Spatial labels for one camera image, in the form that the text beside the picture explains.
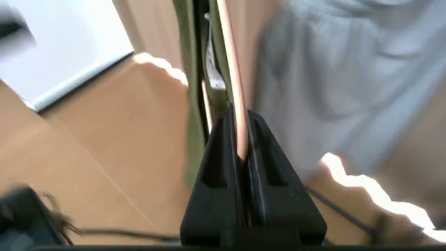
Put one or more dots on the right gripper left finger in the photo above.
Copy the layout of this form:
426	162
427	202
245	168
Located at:
212	209

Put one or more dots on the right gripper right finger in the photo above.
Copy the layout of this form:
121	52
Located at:
289	212

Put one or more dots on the pink clothes hanger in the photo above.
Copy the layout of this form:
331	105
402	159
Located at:
237	87

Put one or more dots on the green garment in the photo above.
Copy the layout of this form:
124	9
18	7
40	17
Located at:
188	69

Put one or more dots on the pale grey shorts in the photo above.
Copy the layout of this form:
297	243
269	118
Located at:
331	69

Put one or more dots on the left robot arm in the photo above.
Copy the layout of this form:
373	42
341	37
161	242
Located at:
21	216

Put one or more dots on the beige curtain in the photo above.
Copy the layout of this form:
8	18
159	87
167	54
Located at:
153	28

